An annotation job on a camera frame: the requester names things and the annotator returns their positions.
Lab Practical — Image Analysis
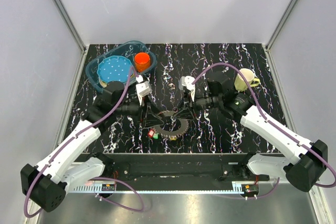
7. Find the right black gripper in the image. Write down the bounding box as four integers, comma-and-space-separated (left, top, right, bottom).
173, 89, 222, 121

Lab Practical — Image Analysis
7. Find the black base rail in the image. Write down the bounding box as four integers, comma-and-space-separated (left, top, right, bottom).
76, 153, 278, 190

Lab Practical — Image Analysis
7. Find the blue plastic basket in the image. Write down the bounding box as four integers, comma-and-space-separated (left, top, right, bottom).
85, 40, 157, 93

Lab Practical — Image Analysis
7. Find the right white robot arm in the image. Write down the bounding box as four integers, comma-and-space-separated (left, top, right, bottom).
173, 71, 328, 192

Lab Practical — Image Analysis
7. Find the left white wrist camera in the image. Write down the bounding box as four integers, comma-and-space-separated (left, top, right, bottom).
136, 75, 152, 105

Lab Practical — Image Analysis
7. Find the orange plastic cup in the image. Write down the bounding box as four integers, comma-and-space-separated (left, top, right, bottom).
134, 52, 151, 73

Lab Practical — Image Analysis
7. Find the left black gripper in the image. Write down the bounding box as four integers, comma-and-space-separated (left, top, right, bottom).
114, 93, 164, 127

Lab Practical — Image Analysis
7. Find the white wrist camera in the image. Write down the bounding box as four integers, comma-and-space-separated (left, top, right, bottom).
136, 75, 152, 105
178, 76, 195, 102

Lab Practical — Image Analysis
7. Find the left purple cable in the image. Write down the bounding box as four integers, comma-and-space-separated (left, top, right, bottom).
23, 67, 140, 218

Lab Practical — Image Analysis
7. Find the beige plate under blue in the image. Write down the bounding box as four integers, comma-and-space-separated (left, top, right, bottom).
99, 79, 109, 88

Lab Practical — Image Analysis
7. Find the cream yellow mug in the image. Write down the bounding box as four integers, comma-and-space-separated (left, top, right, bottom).
234, 68, 260, 92

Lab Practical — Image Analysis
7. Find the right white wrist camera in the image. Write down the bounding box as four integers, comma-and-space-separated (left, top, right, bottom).
178, 76, 195, 102

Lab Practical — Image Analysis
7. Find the purple cable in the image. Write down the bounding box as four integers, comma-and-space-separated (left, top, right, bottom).
23, 67, 140, 218
191, 62, 336, 188

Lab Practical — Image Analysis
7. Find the blue dotted plate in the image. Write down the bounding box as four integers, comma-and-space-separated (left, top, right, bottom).
97, 56, 132, 82

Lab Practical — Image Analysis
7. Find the red key tag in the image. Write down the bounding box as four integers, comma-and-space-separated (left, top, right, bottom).
148, 129, 155, 138

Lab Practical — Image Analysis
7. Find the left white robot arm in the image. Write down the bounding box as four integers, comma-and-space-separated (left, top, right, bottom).
20, 78, 153, 218

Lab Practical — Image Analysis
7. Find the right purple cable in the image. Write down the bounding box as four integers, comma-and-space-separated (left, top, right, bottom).
191, 62, 336, 188

